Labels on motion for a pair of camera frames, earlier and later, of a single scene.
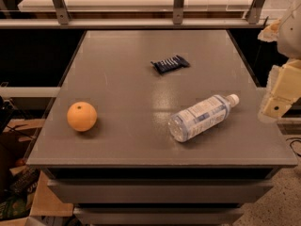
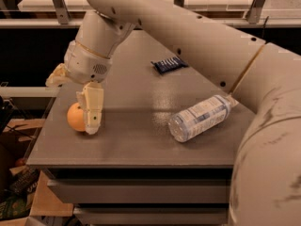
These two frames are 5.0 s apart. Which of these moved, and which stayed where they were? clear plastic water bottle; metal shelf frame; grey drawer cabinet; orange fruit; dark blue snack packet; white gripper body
Moved: white gripper body
Stayed: clear plastic water bottle; grey drawer cabinet; orange fruit; metal shelf frame; dark blue snack packet
